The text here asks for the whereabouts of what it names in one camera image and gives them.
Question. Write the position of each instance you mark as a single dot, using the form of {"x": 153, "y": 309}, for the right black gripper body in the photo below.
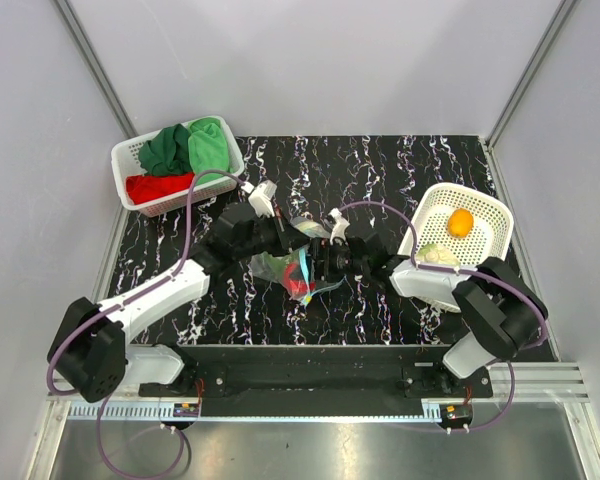
{"x": 338, "y": 260}

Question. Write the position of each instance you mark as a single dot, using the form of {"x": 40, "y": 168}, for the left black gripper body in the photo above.
{"x": 267, "y": 237}

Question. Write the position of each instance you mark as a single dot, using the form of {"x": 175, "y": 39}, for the clear zip top bag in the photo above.
{"x": 306, "y": 266}

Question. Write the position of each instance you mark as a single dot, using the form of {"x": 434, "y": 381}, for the fake white cauliflower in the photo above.
{"x": 436, "y": 254}

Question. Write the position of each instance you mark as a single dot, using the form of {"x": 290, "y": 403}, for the fake orange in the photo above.
{"x": 460, "y": 223}

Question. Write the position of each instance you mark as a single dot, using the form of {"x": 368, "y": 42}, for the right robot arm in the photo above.
{"x": 502, "y": 313}

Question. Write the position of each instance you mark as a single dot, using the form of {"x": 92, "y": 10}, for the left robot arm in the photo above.
{"x": 93, "y": 349}

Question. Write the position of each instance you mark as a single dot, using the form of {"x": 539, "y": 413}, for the fake green lettuce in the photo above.
{"x": 271, "y": 268}

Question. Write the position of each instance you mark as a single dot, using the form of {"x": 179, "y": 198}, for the fake red apple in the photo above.
{"x": 294, "y": 281}

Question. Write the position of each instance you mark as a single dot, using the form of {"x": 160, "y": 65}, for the black marble pattern mat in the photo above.
{"x": 379, "y": 179}

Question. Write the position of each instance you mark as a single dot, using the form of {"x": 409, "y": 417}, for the light green cloth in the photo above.
{"x": 208, "y": 149}

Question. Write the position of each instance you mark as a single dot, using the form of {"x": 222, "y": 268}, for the dark green cloth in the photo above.
{"x": 167, "y": 153}

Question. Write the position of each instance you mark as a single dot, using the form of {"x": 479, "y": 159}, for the red cloth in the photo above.
{"x": 145, "y": 188}

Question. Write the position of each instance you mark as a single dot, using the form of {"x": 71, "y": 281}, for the white oval basket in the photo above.
{"x": 490, "y": 237}

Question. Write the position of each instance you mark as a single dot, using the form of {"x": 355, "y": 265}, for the white rectangular basket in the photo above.
{"x": 125, "y": 163}

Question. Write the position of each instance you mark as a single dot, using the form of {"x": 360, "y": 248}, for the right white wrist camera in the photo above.
{"x": 340, "y": 225}

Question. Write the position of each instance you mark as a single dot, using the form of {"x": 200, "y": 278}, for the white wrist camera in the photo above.
{"x": 340, "y": 225}
{"x": 260, "y": 197}

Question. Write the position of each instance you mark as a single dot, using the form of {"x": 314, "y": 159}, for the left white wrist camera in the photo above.
{"x": 260, "y": 197}

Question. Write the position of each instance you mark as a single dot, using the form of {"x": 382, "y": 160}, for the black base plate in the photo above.
{"x": 318, "y": 381}

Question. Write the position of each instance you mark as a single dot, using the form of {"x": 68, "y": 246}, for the left aluminium frame post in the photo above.
{"x": 88, "y": 54}

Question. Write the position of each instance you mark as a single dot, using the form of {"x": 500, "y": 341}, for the aluminium frame post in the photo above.
{"x": 88, "y": 54}
{"x": 557, "y": 23}

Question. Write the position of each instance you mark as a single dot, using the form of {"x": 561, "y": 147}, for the right aluminium frame post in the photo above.
{"x": 557, "y": 23}

